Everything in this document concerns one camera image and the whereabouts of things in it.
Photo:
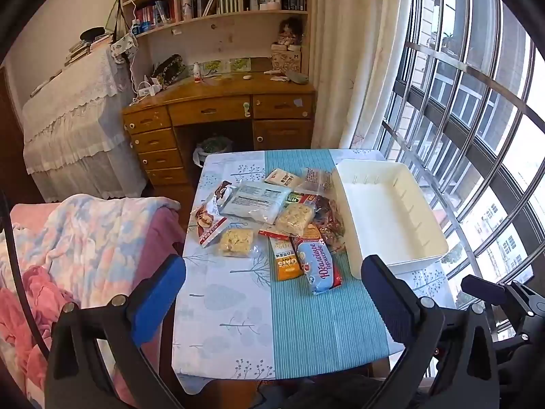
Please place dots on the orange oat bar packet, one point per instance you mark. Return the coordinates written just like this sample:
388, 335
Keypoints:
284, 262

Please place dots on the clear packet of yellow crackers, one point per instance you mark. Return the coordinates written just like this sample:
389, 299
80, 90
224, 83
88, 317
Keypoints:
236, 242
293, 218

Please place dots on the clear bag of mixed snacks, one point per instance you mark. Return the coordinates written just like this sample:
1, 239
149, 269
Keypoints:
330, 221

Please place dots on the brown and grey snack packet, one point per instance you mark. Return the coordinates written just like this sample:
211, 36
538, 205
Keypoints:
221, 191

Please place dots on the metal window bars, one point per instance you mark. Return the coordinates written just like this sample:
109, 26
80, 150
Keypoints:
477, 243

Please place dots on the pastel patterned blanket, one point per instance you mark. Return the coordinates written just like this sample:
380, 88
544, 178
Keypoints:
85, 238

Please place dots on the clear zip bag printed label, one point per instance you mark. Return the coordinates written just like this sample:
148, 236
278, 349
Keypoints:
317, 179

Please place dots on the thin red snack packet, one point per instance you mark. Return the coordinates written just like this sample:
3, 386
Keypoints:
272, 233

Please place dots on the wooden bookshelf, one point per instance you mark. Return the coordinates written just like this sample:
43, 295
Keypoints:
221, 25

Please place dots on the beige cracker packet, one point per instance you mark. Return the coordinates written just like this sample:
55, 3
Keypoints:
281, 177

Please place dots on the grey soft object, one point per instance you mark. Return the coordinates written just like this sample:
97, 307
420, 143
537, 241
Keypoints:
298, 77

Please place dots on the large white clear-wrapped packet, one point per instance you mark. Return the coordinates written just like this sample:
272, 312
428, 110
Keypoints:
255, 202

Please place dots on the small green snack packet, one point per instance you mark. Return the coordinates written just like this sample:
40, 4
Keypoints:
293, 198

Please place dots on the black hat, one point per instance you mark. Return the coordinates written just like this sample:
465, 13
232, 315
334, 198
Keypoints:
91, 34

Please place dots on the stack of books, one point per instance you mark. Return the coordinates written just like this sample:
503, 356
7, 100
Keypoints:
78, 51

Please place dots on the blue and white biscuit packet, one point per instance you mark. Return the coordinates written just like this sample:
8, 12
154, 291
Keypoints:
317, 270

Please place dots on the row of books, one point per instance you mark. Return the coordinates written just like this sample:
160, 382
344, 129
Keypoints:
230, 0

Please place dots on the wooden desk with drawers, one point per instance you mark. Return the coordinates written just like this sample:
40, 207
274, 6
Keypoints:
208, 108

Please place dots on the white lace cover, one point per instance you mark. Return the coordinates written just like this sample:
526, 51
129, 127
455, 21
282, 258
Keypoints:
72, 106

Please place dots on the white plastic bin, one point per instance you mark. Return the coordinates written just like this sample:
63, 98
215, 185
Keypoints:
383, 213

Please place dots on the hanging patterned pouch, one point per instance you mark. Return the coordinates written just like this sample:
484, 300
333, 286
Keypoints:
125, 47

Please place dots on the small white bottle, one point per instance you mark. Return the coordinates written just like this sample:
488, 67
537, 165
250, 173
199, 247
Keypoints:
196, 73

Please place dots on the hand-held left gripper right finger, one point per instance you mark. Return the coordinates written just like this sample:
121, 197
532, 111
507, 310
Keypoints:
385, 289

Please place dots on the cream floral curtain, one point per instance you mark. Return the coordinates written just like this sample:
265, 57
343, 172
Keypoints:
353, 51

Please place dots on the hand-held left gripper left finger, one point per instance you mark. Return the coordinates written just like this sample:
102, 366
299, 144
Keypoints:
159, 294

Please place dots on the pink fleece blanket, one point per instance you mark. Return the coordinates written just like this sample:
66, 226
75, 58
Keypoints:
30, 298

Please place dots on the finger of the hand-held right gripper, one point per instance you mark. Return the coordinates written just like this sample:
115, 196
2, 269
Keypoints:
481, 285

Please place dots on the white and red cookie packet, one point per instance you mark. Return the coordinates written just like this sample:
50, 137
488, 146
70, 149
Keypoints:
208, 223

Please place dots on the white drawer safety latch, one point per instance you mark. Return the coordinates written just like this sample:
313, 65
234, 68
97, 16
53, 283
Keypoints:
246, 108

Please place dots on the dark floral pencil case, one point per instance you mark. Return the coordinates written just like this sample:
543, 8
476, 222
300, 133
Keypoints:
168, 70

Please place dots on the white power strip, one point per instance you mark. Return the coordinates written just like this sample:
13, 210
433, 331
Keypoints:
147, 90

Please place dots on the brown-haired doll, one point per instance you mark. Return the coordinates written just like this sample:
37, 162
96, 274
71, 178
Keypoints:
289, 30

